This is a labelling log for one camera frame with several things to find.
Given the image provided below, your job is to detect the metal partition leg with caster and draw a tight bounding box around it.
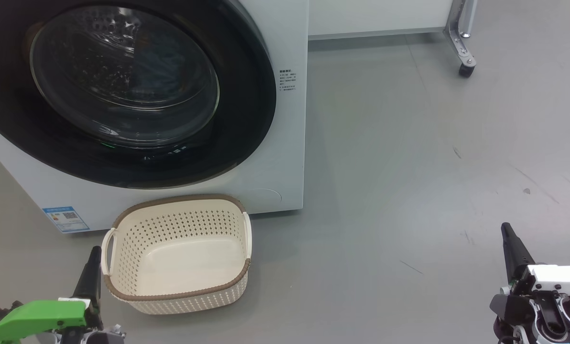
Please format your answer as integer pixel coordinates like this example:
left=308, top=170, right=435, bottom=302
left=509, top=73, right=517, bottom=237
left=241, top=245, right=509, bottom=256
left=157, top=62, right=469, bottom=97
left=445, top=0, right=478, bottom=78

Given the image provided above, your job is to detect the round black glass washer door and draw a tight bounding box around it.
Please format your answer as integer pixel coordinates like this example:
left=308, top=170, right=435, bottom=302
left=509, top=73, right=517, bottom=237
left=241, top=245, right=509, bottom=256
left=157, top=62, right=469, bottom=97
left=0, top=0, right=277, bottom=189

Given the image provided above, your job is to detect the blue energy label sticker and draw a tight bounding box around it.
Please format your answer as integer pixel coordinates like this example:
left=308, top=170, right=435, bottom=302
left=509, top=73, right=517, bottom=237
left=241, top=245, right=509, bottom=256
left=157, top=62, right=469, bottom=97
left=43, top=206, right=90, bottom=233

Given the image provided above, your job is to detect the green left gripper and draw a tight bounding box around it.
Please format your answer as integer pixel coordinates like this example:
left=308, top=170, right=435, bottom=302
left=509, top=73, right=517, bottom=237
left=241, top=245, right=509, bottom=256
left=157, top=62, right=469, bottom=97
left=0, top=246, right=125, bottom=344

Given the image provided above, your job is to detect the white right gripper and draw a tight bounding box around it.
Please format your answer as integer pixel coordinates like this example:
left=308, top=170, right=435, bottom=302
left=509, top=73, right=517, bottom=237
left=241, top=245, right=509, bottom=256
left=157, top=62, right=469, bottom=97
left=490, top=222, right=570, bottom=344

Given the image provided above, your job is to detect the white front-load washing machine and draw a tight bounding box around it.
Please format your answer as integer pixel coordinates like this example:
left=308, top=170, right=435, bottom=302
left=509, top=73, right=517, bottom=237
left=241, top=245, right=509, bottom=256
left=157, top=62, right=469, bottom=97
left=0, top=0, right=309, bottom=234

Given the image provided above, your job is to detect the cream perforated laundry basket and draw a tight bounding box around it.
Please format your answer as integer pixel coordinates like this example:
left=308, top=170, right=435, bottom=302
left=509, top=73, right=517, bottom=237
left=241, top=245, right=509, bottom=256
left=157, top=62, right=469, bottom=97
left=101, top=194, right=252, bottom=315

